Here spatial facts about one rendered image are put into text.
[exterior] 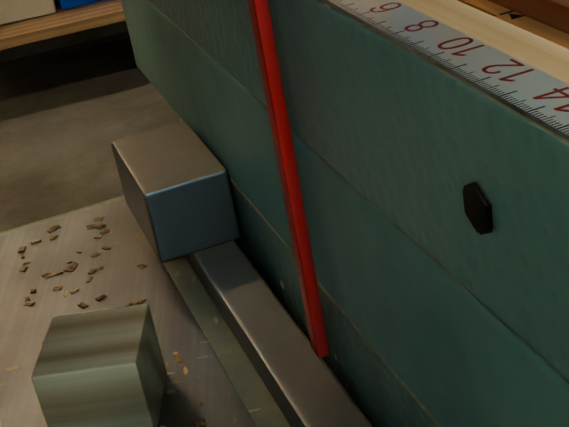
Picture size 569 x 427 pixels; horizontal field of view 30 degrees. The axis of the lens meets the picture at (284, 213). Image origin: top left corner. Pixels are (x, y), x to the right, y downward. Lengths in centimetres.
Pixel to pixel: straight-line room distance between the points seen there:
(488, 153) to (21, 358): 28
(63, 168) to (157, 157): 228
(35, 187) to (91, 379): 232
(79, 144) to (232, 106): 247
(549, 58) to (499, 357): 7
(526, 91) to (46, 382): 22
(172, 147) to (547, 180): 31
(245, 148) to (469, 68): 21
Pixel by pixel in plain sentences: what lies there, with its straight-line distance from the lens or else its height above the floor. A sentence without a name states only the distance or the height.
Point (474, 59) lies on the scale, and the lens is 23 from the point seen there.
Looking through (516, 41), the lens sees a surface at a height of 95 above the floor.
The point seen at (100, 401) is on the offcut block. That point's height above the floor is 82.
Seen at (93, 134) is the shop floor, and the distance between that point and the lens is 293.
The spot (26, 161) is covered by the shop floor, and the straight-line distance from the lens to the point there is 286.
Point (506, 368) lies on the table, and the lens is 25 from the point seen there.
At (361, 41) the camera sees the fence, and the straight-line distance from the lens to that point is 27.
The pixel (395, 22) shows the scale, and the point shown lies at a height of 96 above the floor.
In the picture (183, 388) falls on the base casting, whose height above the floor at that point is 80.
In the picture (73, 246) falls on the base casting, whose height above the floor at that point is 80.
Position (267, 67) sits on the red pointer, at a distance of 33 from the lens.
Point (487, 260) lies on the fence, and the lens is 24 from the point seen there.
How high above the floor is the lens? 104
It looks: 27 degrees down
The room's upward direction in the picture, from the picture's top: 11 degrees counter-clockwise
